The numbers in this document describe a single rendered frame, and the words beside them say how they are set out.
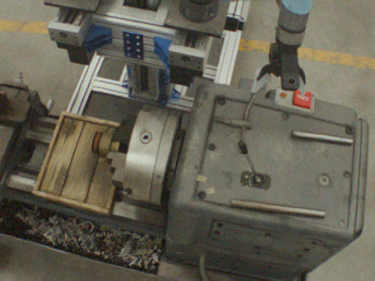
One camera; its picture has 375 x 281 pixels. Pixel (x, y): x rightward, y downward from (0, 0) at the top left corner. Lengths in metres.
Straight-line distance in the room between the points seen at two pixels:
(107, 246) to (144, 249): 0.15
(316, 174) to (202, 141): 0.36
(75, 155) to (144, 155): 0.46
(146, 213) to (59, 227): 0.46
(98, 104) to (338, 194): 1.65
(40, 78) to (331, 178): 2.17
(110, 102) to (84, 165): 0.96
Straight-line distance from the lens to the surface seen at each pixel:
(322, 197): 1.46
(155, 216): 1.77
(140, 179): 1.50
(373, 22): 3.78
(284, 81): 1.24
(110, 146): 1.62
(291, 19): 1.19
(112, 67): 2.89
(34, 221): 2.15
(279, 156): 1.47
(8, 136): 1.87
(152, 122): 1.51
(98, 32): 2.00
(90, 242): 2.05
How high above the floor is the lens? 2.55
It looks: 63 degrees down
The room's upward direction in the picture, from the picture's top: 7 degrees clockwise
